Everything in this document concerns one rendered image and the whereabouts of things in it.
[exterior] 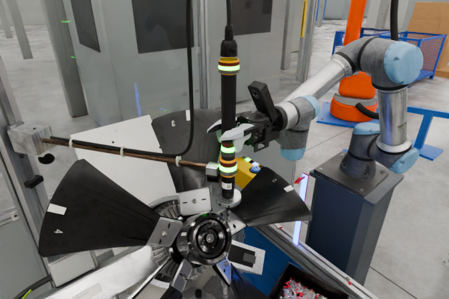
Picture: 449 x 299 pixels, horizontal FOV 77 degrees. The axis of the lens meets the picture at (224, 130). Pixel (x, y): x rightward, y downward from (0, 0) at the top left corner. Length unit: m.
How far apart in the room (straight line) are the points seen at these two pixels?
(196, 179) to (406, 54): 0.69
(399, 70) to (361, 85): 3.57
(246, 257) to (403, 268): 1.76
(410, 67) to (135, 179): 0.90
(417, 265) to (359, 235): 1.22
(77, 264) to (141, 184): 0.28
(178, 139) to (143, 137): 0.22
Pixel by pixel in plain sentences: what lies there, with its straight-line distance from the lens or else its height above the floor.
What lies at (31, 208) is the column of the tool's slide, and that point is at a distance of 1.21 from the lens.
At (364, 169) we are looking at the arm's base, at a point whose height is 1.06.
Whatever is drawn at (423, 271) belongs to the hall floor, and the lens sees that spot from 2.62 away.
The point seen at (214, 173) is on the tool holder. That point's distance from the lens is 0.72.
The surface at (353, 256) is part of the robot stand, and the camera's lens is 1.55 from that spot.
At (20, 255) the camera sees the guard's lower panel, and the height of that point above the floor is 0.78.
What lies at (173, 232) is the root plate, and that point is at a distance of 0.75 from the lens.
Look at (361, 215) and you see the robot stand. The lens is 1.39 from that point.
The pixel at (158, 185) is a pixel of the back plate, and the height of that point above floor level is 1.18.
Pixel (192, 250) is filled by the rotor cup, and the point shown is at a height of 1.22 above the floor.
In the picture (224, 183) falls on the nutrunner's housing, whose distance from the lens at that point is 0.72.
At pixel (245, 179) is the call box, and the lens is 1.22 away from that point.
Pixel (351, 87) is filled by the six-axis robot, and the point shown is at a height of 0.55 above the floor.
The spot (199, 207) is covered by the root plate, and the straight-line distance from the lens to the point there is 0.78.
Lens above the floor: 1.75
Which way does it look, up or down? 26 degrees down
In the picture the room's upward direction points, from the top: straight up
